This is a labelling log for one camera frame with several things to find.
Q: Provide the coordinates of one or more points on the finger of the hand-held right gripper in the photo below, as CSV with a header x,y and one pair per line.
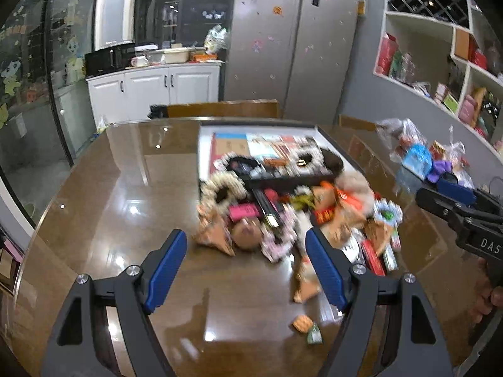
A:
x,y
436,204
456,191

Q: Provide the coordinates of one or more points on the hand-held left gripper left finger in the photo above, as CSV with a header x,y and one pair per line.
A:
x,y
167,271

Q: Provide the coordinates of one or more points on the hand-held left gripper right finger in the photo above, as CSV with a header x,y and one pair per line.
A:
x,y
326,271

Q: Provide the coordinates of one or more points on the dark brown knitted hair band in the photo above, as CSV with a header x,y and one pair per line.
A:
x,y
334,161

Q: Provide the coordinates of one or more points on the white pearl scrunchie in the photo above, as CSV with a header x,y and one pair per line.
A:
x,y
310,153

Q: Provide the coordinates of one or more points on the glossy brown wooden desktop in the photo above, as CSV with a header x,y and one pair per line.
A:
x,y
118,204

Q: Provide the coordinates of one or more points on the person's right hand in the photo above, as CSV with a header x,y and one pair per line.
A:
x,y
487,302

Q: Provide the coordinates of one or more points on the brown triangular packet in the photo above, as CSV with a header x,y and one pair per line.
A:
x,y
214,233
306,280

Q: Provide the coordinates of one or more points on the purple and grey cloth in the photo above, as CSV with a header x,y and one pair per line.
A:
x,y
442,169

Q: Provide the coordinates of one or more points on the knotted clear plastic bag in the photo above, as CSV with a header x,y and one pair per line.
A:
x,y
456,149

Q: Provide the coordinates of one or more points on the blue tissue packet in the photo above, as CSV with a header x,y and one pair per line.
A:
x,y
418,161

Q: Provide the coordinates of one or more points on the long red box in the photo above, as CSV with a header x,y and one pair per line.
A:
x,y
373,257

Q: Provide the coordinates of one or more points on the small orange snack packet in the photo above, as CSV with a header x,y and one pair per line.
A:
x,y
303,324

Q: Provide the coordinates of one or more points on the blue and white scrunchie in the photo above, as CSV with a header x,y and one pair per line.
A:
x,y
379,214

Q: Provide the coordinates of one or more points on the small green cube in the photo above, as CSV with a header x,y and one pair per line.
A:
x,y
315,334

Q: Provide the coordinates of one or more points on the green packet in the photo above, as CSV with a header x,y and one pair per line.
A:
x,y
391,255

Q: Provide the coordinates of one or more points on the clear plastic bag with snacks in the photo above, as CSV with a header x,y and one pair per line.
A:
x,y
399,133

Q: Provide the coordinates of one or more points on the dark patterned tube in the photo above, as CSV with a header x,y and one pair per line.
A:
x,y
269,210

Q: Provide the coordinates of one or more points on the white and orange plush toy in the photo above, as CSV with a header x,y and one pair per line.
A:
x,y
353,188

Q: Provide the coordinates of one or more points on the pink pouch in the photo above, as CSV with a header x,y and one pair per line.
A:
x,y
468,108

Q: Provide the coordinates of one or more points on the white scrunchie with dark centre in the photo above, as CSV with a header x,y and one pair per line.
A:
x,y
210,188

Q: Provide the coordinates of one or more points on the small red box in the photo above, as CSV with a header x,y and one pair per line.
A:
x,y
478,59

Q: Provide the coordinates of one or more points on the green box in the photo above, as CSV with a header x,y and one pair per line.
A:
x,y
397,65

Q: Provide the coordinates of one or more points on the brown cardboard box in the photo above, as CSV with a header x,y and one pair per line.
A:
x,y
462,44

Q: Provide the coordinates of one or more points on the tall red gift box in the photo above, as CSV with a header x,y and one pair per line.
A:
x,y
385,55

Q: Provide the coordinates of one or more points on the small black bag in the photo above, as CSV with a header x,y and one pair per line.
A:
x,y
157,111

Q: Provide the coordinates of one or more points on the wooden chair back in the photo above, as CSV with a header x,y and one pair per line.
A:
x,y
220,109

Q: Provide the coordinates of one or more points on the white kitchen cabinet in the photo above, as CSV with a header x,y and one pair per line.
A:
x,y
149,90

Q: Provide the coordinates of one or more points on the white mug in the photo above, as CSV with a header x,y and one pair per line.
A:
x,y
139,61

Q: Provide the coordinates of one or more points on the beige plastic basin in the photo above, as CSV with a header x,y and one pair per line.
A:
x,y
177,55

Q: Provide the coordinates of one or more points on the black microwave oven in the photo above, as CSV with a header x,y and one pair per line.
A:
x,y
106,61

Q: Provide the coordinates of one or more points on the silver double door refrigerator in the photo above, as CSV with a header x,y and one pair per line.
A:
x,y
290,39

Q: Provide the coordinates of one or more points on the glass door with stickers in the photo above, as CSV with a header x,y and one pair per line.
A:
x,y
31,86

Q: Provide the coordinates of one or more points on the printed plastic bag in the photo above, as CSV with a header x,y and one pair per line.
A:
x,y
216,39

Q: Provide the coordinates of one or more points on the white wall shelf unit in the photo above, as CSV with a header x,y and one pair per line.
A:
x,y
432,27

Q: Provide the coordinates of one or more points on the dark glass wall cabinet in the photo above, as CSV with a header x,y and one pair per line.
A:
x,y
184,11

